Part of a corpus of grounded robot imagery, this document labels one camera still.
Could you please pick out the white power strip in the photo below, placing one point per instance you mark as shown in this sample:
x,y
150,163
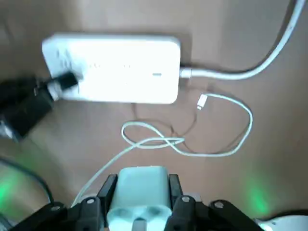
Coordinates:
x,y
120,79

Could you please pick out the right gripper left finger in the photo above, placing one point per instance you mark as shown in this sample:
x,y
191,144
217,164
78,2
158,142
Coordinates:
x,y
89,216

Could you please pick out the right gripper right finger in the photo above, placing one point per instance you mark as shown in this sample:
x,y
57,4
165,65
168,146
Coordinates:
x,y
187,216

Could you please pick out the pale blue phone charger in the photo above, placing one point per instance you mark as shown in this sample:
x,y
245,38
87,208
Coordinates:
x,y
142,190

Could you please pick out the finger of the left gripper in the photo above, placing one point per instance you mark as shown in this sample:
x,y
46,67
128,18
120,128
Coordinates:
x,y
67,81

